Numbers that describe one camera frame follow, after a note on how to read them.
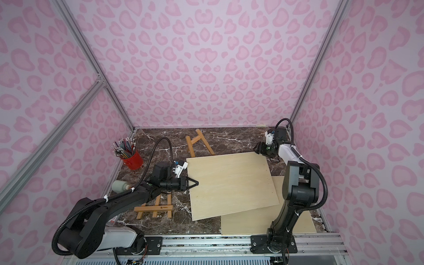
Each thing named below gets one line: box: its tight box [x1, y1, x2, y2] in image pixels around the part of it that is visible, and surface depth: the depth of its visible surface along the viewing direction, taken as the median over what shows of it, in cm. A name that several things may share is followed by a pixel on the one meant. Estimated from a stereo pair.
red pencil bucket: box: [122, 150, 144, 171], surface depth 96 cm
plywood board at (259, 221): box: [220, 176, 317, 236], surface depth 80 cm
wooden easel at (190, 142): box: [185, 128, 216, 158], surface depth 88 cm
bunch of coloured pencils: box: [110, 136, 137, 159], surface depth 95 cm
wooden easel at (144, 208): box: [133, 192, 174, 220], surface depth 83 cm
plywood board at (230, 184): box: [186, 151, 280, 221], surface depth 86 cm
